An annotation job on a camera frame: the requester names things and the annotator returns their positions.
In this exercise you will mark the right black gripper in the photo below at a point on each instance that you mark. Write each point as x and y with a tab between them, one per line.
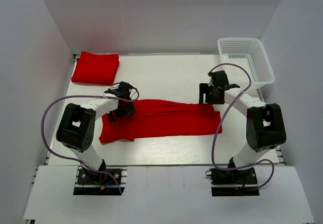
204	88

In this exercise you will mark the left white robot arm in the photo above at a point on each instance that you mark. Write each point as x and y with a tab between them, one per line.
76	128

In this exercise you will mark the red t-shirt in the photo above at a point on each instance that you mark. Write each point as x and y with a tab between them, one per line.
160	118
98	69

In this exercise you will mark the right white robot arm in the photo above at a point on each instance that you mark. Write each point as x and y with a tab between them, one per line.
265	129

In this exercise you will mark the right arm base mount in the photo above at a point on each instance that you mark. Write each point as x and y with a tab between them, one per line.
237	183

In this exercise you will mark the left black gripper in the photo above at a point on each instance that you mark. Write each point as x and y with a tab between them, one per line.
128	110

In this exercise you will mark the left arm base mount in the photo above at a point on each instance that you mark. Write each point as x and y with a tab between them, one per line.
94	184

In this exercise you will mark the folded red t-shirt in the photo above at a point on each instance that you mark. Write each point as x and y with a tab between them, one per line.
98	69

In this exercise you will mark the white plastic basket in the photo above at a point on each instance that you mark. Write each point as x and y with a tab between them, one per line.
244	58

